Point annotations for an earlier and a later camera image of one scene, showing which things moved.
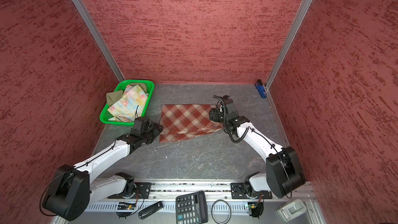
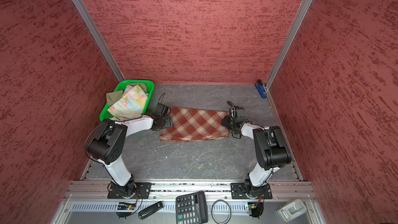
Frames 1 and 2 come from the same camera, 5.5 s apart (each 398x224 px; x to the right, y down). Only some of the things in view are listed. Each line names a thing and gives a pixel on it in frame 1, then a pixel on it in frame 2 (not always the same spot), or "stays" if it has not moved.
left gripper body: (148, 137) to (166, 123)
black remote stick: (147, 211) stays
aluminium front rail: (280, 190) stays
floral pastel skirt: (131, 106) stays
